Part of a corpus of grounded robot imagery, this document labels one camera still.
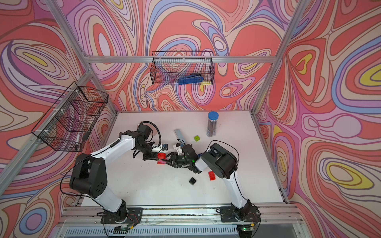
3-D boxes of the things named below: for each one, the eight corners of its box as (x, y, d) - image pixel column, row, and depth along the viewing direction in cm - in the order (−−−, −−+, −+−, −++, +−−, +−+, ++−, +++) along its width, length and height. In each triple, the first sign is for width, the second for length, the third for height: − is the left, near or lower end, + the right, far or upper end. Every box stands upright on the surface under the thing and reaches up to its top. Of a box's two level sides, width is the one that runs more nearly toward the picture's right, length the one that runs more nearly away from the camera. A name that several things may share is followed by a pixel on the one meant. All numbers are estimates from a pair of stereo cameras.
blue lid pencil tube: (206, 137, 105) (209, 118, 90) (206, 129, 110) (208, 111, 95) (215, 137, 105) (219, 118, 90) (214, 129, 110) (218, 111, 95)
